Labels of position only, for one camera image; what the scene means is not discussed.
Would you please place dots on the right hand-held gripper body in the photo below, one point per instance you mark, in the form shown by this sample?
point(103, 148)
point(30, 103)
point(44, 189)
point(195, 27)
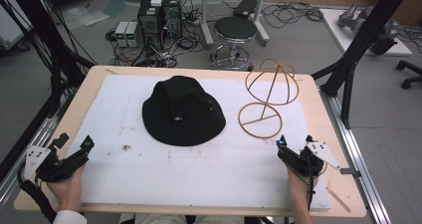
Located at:
point(308, 161)

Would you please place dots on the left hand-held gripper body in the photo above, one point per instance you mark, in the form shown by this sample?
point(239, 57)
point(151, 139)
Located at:
point(49, 169)

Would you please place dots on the person's left hand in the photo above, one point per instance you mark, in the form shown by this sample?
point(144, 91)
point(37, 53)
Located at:
point(68, 192)

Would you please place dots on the person's right hand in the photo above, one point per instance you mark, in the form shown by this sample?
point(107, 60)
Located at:
point(300, 192)

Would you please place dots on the thin wooden stick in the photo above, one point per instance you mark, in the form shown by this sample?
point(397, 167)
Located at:
point(338, 200)

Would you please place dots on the rattan hat stand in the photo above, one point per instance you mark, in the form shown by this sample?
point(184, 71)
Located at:
point(270, 88)

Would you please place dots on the black bucket hat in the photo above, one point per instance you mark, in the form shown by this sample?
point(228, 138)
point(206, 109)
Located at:
point(184, 114)

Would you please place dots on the white foam mat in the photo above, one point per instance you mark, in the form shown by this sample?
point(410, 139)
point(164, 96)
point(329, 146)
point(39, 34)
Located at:
point(185, 177)

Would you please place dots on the white platform board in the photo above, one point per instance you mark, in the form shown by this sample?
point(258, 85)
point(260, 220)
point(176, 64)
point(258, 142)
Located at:
point(338, 31)

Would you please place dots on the small white power supply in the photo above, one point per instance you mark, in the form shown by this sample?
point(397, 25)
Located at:
point(121, 34)
point(133, 34)

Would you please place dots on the black office chair base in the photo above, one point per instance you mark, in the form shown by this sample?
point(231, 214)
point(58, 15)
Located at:
point(409, 73)

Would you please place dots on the black round stool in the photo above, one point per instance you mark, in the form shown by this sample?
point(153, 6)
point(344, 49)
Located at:
point(235, 30)

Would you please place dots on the black computer tower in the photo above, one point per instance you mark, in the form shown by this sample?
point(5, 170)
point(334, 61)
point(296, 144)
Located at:
point(172, 15)
point(150, 21)

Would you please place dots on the flat black box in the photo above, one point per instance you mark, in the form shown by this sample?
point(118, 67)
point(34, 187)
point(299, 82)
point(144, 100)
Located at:
point(245, 8)

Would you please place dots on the white table legs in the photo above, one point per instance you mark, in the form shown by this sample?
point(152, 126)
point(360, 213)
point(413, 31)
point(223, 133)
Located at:
point(207, 25)

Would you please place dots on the aluminium rail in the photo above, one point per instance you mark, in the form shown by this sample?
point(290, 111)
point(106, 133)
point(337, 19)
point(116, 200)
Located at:
point(36, 141)
point(361, 171)

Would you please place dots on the small grey metal bracket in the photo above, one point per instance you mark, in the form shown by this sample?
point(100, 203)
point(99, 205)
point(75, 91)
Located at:
point(351, 172)

